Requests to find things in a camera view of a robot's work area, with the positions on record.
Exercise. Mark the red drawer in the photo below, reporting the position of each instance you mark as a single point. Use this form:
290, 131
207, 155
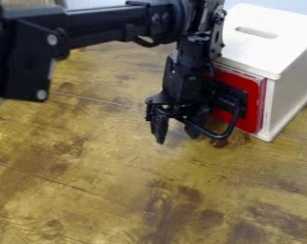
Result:
246, 87

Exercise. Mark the black metal drawer handle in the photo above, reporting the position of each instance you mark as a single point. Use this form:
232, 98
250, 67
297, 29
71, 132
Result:
224, 113

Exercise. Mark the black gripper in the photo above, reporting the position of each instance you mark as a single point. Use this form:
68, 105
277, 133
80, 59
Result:
184, 98

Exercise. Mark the white wooden box cabinet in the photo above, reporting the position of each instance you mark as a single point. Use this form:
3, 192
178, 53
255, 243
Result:
266, 48

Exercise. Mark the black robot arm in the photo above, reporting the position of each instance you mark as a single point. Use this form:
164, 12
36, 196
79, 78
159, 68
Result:
39, 35

